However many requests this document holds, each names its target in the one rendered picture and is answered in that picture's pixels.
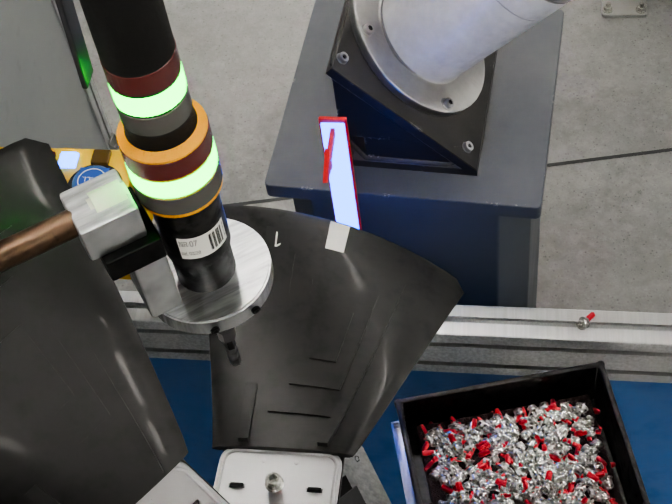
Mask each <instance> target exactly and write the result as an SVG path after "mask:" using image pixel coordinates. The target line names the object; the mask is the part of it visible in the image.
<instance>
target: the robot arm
mask: <svg viewBox="0 0 672 504"><path fill-rule="evenodd" d="M570 1H571V0H349V15H350V21H351V26H352V30H353V33H354V36H355V39H356V42H357V44H358V46H359V48H360V50H361V52H362V55H363V56H364V58H365V60H366V61H367V63H368V65H369V66H370V68H371V69H372V71H373V72H374V73H375V75H376V76H377V77H378V78H379V80H380V81H381V82H382V83H383V84H384V85H385V86H386V87H387V88H388V89H389V90H390V91H391V92H392V93H393V94H394V95H395V96H397V97H398V98H399V99H400V100H402V101H403V102H404V103H406V104H408V105H409V106H411V107H413V108H414V109H416V110H419V111H421V112H424V113H426V114H430V115H434V116H451V115H454V114H458V113H460V112H461V111H463V110H465V109H466V108H468V107H469V106H471V105H472V104H473V103H474V102H475V101H476V99H477V98H478V96H479V94H480V92H481V90H482V87H483V83H484V77H485V62H484V58H486V57H487V56H489V55H490V54H492V53H493V52H495V51H496V50H498V49H499V48H501V47H502V46H504V45H505V44H507V43H508V42H510V41H511V40H513V39H514V38H516V37H517V36H519V35H520V34H522V33H523V32H525V31H526V30H528V29H529V28H531V27H532V26H534V25H535V24H537V23H538V22H540V21H541V20H543V19H544V18H546V17H547V16H549V15H550V14H552V13H553V12H555V11H556V10H558V9H559V8H561V7H562V6H564V5H565V4H567V3H568V2H570Z"/></svg>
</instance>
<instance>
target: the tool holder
mask: <svg viewBox="0 0 672 504"><path fill-rule="evenodd" d="M116 179H118V181H119V182H120V183H122V182H123V181H122V179H121V177H120V176H119V174H118V172H117V171H116V170H115V169H112V170H110V171H108V172H106V173H103V174H101V175H99V176H97V177H95V178H93V179H90V180H88V181H86V182H84V183H82V184H80V185H77V186H75V187H73V188H71V189H69V190H66V191H64V192H62V193H61V194H60V199H61V201H62V203H63V206H64V208H65V210H68V211H70V212H72V220H73V223H74V225H75V227H76V230H77V232H78V234H79V236H78V237H79V238H80V240H81V242H82V244H83V246H84V248H85V250H86V252H87V254H88V255H89V257H90V259H91V260H96V259H98V258H100V259H101V261H102V263H103V265H104V267H105V269H106V270H107V272H108V274H109V276H110V278H111V279H112V280H113V281H116V280H118V279H120V278H122V277H124V276H126V275H128V274H129V275H130V277H131V280H132V282H133V283H134V285H135V287H136V289H137V291H138V293H139V294H140V296H141V298H142V300H143V302H144V303H145V305H146V307H147V309H148V311H149V313H150V314H151V316H152V317H157V316H158V317H159V318H160V319H161V320H162V321H163V322H164V323H166V324H167V325H169V326H170V327H173V328H175V329H177V330H179V331H183V332H186V333H193V334H211V333H212V334H217V333H218V332H222V331H225V330H229V329H231V328H233V327H236V326H238V325H240V324H241V323H243V322H245V321H246V320H248V319H249V318H250V317H252V316H253V315H254V314H257V313H259V312H260V310H261V307H262V305H263V304H264V302H265V301H266V300H267V297H268V295H269V293H270V291H271V288H272V284H273V277H274V273H273V265H272V261H271V256H270V253H269V249H268V247H267V245H266V243H265V241H264V240H263V239H262V237H261V236H260V235H259V234H258V233H257V232H256V231H255V230H253V229H252V228H250V227H249V226H247V225H246V224H243V223H241V222H238V221H235V220H231V219H227V223H228V226H229V230H230V234H231V240H230V244H231V248H232V251H233V255H234V258H235V263H236V268H235V272H234V275H233V277H232V278H231V279H230V281H229V282H228V283H227V284H226V285H224V286H223V287H221V288H219V289H217V290H215V291H212V292H206V293H199V292H194V291H191V290H188V289H187V288H185V287H184V286H183V285H182V284H181V283H180V281H179V279H178V277H177V274H176V271H175V268H174V265H173V262H172V260H171V259H170V258H169V257H168V255H167V252H166V249H165V246H164V243H163V240H162V238H161V236H160V234H159V233H158V231H157V229H156V227H155V226H154V224H153V222H152V221H151V219H150V217H149V215H148V214H147V212H146V210H145V209H144V207H143V206H142V204H141V203H140V201H139V200H138V198H137V196H136V193H135V192H134V190H133V188H132V187H127V188H128V190H129V192H130V194H131V195H130V194H126V195H127V197H128V199H127V200H124V201H122V202H120V203H118V204H116V205H114V206H112V207H109V208H107V209H105V210H103V211H101V212H99V213H97V211H96V209H93V210H91V209H90V207H89V205H88V204H87V202H86V199H88V198H89V197H88V195H87V193H88V192H90V191H93V190H95V189H97V188H99V187H101V186H103V185H105V184H108V183H110V182H112V181H114V180H116ZM131 196H132V197H131Z"/></svg>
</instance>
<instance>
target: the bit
mask: <svg viewBox="0 0 672 504"><path fill-rule="evenodd" d="M217 335H218V338H219V340H220V341H221V342H223V343H224V345H225V349H226V352H227V355H228V358H229V361H230V363H231V364H232V365H233V366H237V365H240V362H241V357H240V354H239V351H238V348H237V344H236V341H235V337H236V331H235V328H234V327H233V328H231V329H229V330H225V331H222V332H218V333H217Z"/></svg>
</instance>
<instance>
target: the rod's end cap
mask: <svg viewBox="0 0 672 504"><path fill-rule="evenodd" d="M126 194H130V192H129V190H128V188H127V187H126V185H125V183H124V182H122V183H120V182H119V181H118V179H116V180H114V181H112V182H110V183H108V184H105V185H103V186H101V187H99V188H97V189H95V190H93V191H90V192H88V193H87V195H88V197H89V198H88V199H86V202H87V204H88V205H89V207H90V209H91V210H93V209H96V211H97V213H99V212H101V211H103V210H105V209H107V208H109V207H112V206H114V205H116V204H118V203H120V202H122V201H124V200H127V199H128V197H127V195H126ZM130 195H131V194H130Z"/></svg>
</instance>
